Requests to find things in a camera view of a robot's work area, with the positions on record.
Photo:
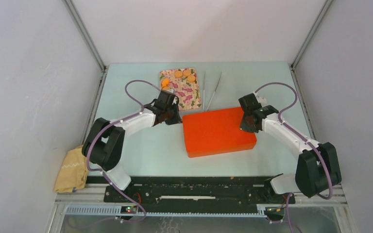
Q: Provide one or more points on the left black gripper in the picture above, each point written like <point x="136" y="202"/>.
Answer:
<point x="177" y="119"/>

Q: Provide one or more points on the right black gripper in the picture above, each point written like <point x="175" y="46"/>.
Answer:
<point x="244" y="128"/>

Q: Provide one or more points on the orange tin lid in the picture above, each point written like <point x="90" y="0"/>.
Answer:
<point x="215" y="126"/>

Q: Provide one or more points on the metal tongs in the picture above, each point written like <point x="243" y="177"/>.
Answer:
<point x="211" y="81"/>

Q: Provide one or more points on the orange tin box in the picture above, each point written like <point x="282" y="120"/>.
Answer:
<point x="199" y="149"/>

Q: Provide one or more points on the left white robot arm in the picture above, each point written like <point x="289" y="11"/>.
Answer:
<point x="104" y="144"/>

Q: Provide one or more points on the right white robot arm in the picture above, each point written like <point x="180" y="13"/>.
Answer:
<point x="317" y="167"/>

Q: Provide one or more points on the orange fish cookie top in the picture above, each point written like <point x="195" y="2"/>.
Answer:
<point x="165" y="82"/>

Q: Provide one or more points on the floral tray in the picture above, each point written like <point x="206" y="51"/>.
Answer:
<point x="188" y="93"/>

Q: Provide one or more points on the tan cloth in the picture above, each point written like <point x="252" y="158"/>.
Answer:
<point x="73" y="173"/>

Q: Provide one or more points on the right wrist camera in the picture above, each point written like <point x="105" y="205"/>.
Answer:
<point x="261" y="100"/>

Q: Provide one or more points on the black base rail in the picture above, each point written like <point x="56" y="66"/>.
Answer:
<point x="198" y="195"/>

